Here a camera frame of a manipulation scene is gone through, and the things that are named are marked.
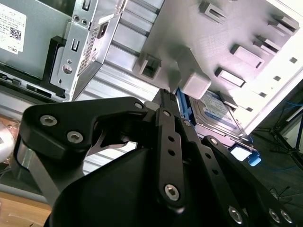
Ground hard disk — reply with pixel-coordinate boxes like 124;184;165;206
176;87;261;167

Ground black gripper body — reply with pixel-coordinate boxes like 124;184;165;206
48;147;237;227

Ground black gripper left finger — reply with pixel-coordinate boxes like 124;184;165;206
13;88;189;213

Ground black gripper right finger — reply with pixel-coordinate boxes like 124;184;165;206
169;90;299;227

